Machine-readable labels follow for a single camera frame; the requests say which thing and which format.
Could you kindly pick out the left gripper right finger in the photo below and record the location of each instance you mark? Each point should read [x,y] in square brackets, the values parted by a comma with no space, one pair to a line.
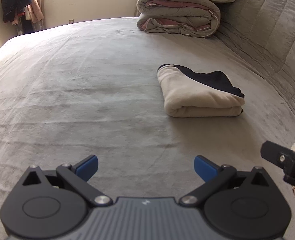
[215,177]

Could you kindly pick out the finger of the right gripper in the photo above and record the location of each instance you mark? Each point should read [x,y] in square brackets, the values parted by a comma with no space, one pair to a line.
[278,155]

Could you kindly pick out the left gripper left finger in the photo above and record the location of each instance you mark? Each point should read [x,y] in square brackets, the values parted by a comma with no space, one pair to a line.
[75,178]

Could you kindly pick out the beige and black sweatshirt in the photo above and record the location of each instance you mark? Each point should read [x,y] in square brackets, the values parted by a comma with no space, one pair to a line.
[188,94]

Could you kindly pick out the pink clothes on rack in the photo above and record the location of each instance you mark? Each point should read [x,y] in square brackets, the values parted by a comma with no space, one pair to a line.
[31,12]

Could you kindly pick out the grey bed sheet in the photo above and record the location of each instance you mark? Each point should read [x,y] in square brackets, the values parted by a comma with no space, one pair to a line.
[92,88]

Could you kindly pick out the grey quilted headboard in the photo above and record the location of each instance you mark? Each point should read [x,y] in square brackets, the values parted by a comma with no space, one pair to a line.
[262,32]

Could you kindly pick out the folded grey pink quilt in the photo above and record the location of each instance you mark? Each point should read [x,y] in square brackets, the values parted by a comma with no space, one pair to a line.
[195,18]

